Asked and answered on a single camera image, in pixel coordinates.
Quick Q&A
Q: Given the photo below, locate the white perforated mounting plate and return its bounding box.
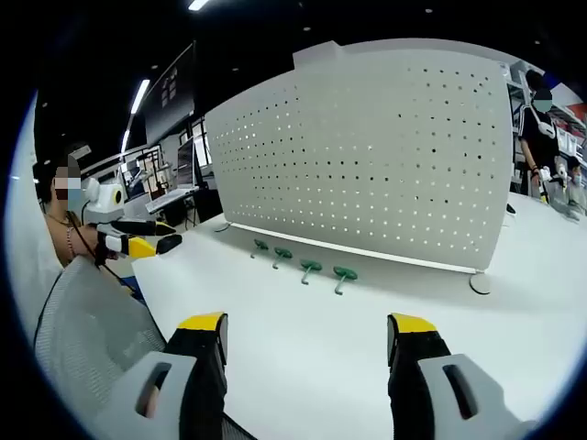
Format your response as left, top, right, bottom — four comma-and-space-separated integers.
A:
204, 38, 515, 295

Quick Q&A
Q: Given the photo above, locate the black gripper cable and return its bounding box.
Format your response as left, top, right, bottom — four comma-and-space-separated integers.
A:
67, 209, 139, 297

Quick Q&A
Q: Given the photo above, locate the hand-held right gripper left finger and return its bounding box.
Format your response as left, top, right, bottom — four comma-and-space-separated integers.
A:
94, 312, 229, 440

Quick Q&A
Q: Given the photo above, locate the grey mesh chair back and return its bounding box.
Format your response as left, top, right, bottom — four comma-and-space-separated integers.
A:
34, 255, 169, 416

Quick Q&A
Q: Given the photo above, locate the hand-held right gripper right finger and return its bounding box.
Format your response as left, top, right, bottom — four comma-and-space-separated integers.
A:
387, 313, 540, 440

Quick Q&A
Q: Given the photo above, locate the black hanging sign board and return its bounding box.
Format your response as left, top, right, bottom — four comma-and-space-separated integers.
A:
145, 40, 197, 144

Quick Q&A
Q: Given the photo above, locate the background work desk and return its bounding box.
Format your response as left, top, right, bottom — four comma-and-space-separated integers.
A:
145, 185, 201, 215

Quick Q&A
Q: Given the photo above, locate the computer monitor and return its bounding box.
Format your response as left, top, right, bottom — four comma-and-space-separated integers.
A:
175, 137, 199, 189

